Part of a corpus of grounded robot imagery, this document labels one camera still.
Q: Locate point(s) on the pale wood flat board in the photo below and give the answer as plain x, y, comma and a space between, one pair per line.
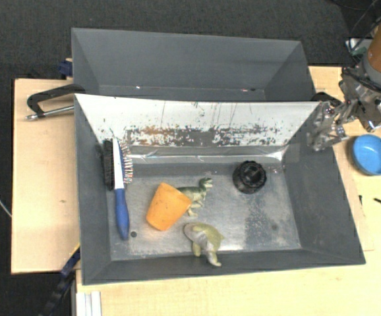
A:
42, 176

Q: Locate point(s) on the blue bowl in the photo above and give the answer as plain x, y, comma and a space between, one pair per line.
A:
373, 155

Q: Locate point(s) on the orange plastic cup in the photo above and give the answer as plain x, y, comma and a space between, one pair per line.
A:
167, 207

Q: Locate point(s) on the blue and white brush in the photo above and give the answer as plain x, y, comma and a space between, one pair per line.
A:
122, 209

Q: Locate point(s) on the pale green toy dinosaur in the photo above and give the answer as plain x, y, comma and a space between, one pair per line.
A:
207, 239

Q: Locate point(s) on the dark green toy dinosaur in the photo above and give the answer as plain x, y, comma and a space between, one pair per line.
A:
195, 193

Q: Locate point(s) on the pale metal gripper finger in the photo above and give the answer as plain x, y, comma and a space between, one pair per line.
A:
329, 138
322, 117

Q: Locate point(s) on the grey metal bin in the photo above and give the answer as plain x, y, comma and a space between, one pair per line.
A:
177, 61

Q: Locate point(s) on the black ribbed round knob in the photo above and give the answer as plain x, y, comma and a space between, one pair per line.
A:
249, 177

